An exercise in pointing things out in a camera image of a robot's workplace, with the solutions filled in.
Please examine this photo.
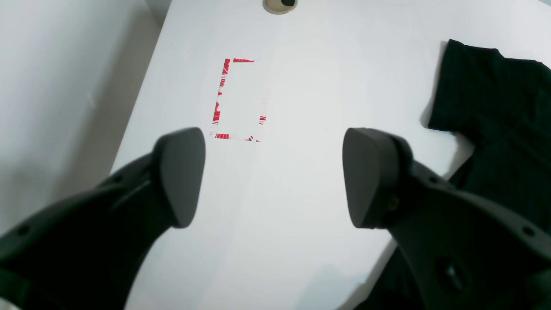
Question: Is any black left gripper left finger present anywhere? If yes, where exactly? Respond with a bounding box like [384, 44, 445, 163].
[0, 127, 205, 310]

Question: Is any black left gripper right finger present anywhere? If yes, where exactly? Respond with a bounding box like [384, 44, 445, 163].
[342, 128, 551, 310]

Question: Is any black t-shirt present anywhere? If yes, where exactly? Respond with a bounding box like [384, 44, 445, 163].
[357, 39, 550, 310]

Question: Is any red tape rectangle marking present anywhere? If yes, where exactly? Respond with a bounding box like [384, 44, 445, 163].
[209, 58, 267, 143]

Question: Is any right table cable grommet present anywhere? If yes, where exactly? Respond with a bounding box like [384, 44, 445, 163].
[262, 0, 298, 15]

